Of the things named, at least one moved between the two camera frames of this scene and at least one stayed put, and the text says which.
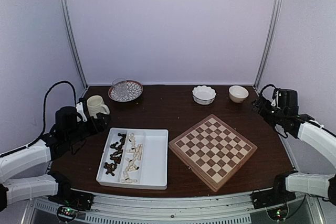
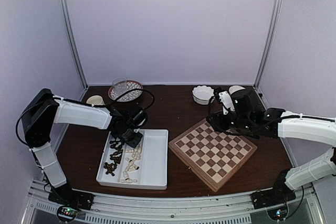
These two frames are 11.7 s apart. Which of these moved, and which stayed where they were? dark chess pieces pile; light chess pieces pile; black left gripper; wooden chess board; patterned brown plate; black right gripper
Moved: black right gripper; black left gripper
Stayed: light chess pieces pile; patterned brown plate; dark chess pieces pile; wooden chess board
